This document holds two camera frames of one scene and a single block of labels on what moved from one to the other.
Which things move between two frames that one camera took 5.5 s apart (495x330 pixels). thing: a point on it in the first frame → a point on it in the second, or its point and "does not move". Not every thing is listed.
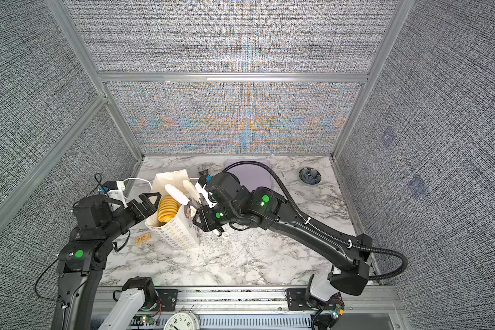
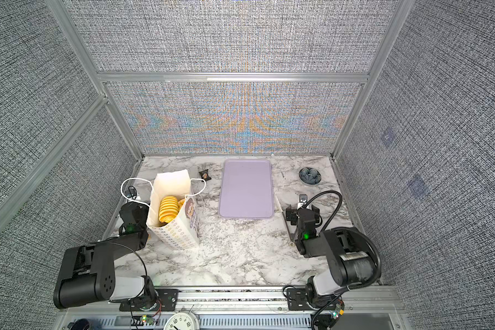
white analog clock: x=182 y=320 does not move
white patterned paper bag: x=182 y=229 does not move
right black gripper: x=208 y=222 → x=292 y=215
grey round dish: x=310 y=176 does not move
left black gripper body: x=133 y=214 → x=145 y=212
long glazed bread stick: x=168 y=207 does not move
